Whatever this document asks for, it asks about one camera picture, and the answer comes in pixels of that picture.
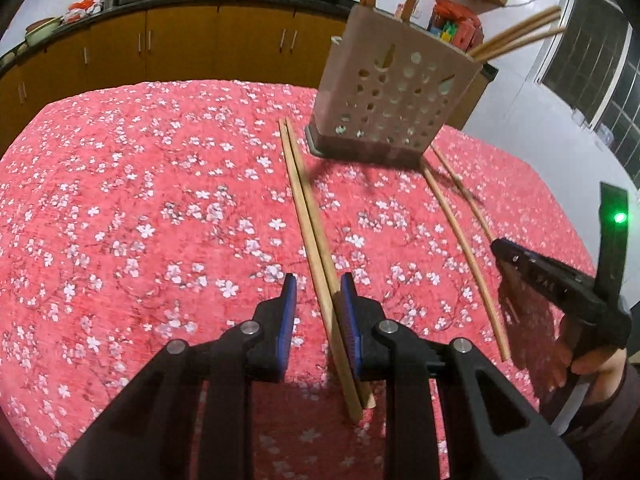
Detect person's right hand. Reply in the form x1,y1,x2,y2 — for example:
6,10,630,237
547,315,627,405

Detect green bowl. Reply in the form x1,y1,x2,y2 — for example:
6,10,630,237
25,16,62,47

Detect red plastic bag on counter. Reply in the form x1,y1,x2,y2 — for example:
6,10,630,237
62,0,101,24

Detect red floral tablecloth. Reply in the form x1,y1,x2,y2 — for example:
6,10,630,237
1,80,593,479

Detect beige perforated utensil holder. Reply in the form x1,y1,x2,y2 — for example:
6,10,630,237
306,4,482,169

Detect right barred window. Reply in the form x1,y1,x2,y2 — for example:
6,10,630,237
538,0,639,184

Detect lower wooden base cabinets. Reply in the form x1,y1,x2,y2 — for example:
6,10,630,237
0,1,497,156

